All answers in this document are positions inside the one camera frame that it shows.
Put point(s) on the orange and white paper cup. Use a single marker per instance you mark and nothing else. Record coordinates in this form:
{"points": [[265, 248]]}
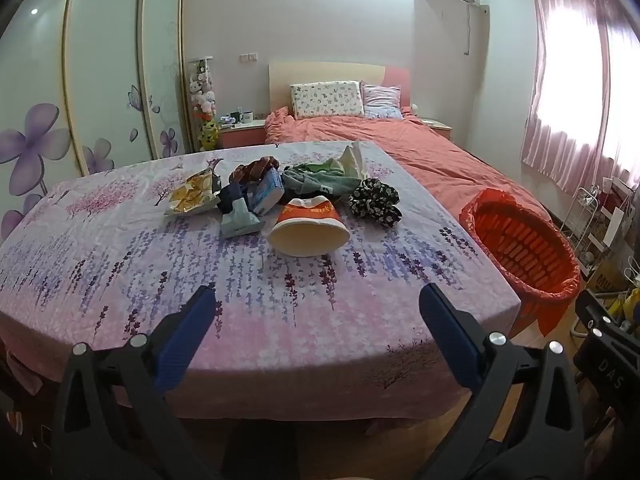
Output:
{"points": [[307, 230]]}

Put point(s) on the blue tissue packet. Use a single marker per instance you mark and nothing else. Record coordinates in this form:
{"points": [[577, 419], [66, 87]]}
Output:
{"points": [[265, 192]]}

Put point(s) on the clear tube of plush toys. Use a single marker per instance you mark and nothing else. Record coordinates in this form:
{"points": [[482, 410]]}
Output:
{"points": [[205, 95]]}

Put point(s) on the grey green cloth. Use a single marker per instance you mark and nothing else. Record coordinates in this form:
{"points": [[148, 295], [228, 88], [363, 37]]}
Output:
{"points": [[310, 186]]}

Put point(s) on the beige bedside table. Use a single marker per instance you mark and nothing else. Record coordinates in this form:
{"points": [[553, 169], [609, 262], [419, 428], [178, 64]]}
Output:
{"points": [[440, 127]]}

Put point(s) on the brown striped knit scarf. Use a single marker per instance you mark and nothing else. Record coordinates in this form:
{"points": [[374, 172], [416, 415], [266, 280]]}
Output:
{"points": [[255, 169]]}

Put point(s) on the black and white patterned cloth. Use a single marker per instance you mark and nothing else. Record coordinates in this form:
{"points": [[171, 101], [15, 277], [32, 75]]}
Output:
{"points": [[375, 202]]}

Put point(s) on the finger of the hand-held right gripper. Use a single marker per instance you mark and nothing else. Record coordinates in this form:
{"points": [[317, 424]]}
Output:
{"points": [[590, 310]]}

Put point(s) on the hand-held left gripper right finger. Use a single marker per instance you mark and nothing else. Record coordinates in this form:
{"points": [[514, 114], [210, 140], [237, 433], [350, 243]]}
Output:
{"points": [[452, 332]]}

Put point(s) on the dark navy cloth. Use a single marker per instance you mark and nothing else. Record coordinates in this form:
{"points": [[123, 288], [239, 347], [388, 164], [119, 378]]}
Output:
{"points": [[231, 199]]}

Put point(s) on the orange laundry basket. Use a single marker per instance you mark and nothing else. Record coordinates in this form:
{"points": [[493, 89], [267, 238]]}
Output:
{"points": [[550, 312]]}

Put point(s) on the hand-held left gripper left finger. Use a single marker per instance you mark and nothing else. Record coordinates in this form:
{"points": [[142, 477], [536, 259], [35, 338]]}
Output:
{"points": [[185, 332]]}

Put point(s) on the floral sliding door wardrobe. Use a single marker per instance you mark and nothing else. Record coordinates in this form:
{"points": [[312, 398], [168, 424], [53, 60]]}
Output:
{"points": [[100, 60]]}

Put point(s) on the pink striped pillow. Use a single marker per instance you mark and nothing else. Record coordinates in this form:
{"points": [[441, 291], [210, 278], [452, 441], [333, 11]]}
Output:
{"points": [[382, 102]]}

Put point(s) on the white floral pillow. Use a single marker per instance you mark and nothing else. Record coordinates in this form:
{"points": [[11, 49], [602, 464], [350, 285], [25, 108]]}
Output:
{"points": [[327, 100]]}

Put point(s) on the crumpled beige paper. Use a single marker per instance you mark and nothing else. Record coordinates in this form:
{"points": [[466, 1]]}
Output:
{"points": [[356, 160]]}

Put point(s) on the yellow snack bag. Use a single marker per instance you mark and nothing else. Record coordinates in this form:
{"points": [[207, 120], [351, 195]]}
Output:
{"points": [[192, 195]]}

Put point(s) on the brown cardboard box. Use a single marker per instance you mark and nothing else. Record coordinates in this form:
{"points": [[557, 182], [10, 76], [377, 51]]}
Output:
{"points": [[607, 275]]}

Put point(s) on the beige and pink headboard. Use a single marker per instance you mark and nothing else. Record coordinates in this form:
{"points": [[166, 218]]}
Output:
{"points": [[325, 71]]}

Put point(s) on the white mug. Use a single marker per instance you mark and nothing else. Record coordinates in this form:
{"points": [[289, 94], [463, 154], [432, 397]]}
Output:
{"points": [[246, 116]]}

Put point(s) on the pink bedside table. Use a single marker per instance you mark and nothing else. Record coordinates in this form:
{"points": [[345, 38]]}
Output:
{"points": [[240, 136]]}

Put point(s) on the pink curtain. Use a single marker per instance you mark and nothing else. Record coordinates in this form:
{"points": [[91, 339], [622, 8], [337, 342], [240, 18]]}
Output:
{"points": [[565, 110]]}

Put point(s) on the floral printed sheet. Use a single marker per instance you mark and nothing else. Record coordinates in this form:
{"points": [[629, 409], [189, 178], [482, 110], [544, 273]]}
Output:
{"points": [[300, 310]]}

